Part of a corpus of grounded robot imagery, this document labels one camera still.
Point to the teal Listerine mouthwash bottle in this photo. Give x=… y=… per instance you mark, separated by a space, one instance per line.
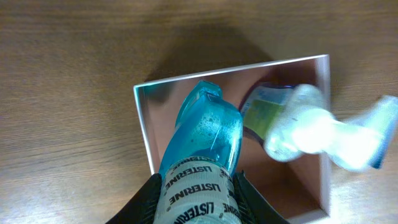
x=199 y=161

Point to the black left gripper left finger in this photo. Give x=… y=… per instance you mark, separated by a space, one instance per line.
x=142 y=206

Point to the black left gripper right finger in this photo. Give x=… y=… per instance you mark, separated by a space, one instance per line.
x=253 y=207

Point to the purple foam pump bottle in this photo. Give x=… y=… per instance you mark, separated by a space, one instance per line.
x=290 y=121

